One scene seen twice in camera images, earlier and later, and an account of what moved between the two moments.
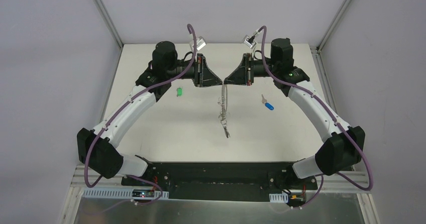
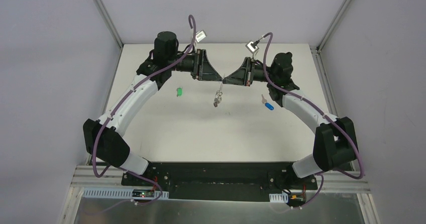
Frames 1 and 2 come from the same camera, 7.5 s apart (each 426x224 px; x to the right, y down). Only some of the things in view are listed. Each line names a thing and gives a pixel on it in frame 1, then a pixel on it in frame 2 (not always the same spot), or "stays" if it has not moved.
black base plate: (222, 181) stays
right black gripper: (248, 69) stays
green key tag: (179, 91) stays
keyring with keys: (223, 114) -> (218, 95)
